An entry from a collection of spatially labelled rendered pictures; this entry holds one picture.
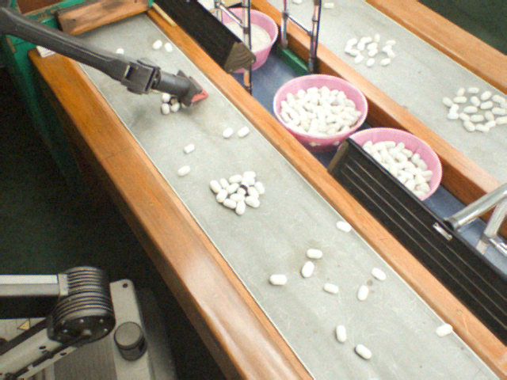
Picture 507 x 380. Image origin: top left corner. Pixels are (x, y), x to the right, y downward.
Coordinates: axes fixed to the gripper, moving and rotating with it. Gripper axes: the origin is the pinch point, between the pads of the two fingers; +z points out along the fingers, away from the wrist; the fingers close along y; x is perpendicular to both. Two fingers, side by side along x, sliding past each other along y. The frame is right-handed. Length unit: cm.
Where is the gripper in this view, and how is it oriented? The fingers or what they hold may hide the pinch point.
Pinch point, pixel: (205, 94)
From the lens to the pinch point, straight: 163.3
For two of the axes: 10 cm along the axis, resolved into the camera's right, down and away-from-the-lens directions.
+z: 6.4, 0.9, 7.6
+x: -5.3, 7.7, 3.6
